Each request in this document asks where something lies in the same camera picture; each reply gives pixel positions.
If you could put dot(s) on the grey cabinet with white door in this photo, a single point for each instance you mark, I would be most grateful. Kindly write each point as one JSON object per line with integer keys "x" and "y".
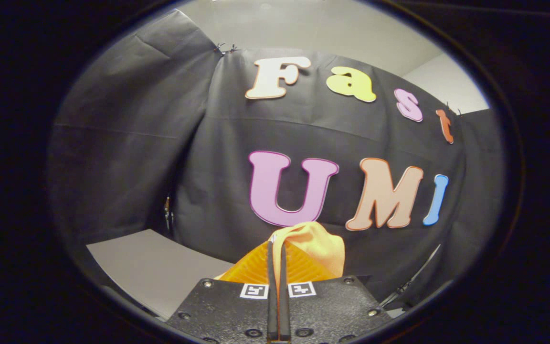
{"x": 151, "y": 267}

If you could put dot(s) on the orange clothing piece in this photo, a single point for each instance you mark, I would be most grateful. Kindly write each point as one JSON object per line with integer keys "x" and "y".
{"x": 322, "y": 248}

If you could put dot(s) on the black backdrop cloth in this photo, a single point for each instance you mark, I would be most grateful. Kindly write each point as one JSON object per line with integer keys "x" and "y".
{"x": 136, "y": 143}

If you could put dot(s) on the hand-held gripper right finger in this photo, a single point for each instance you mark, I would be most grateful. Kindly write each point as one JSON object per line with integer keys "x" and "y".
{"x": 332, "y": 310}

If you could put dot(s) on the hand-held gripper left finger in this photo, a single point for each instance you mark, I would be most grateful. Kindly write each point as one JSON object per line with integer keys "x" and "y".
{"x": 237, "y": 310}

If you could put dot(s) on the black light stand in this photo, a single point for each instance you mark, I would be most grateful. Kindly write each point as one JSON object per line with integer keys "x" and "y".
{"x": 413, "y": 279}

